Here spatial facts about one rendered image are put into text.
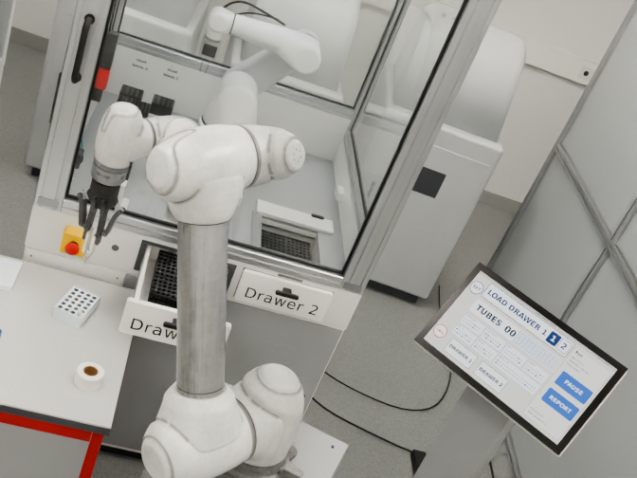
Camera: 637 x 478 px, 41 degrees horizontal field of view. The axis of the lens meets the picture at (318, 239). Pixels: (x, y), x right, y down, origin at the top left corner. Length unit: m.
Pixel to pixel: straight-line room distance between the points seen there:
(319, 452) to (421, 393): 1.89
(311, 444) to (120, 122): 0.93
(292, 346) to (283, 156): 1.19
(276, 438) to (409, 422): 1.95
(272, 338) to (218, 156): 1.24
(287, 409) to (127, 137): 0.77
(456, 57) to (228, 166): 0.91
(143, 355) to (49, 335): 0.50
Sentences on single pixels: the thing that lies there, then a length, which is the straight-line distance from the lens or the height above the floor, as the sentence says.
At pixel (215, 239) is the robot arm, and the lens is 1.65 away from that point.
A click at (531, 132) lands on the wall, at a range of 6.00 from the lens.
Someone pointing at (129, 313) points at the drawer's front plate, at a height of 0.89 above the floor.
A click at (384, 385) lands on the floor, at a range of 3.95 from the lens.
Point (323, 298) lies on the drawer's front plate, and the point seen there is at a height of 0.91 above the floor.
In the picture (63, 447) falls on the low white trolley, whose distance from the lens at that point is 2.28.
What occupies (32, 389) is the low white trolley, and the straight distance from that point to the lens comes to 2.24.
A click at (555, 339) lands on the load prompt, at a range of 2.51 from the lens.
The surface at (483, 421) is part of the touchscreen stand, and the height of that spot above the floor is 0.82.
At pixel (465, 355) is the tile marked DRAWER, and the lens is 2.51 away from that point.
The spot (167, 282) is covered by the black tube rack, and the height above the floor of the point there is 0.90.
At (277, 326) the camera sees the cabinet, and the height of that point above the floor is 0.75.
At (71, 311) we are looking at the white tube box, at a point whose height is 0.79.
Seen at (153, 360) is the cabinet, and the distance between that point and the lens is 2.82.
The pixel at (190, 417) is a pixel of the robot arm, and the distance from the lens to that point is 1.77.
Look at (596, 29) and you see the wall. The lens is 5.85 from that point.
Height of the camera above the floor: 2.32
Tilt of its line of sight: 29 degrees down
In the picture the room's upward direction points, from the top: 23 degrees clockwise
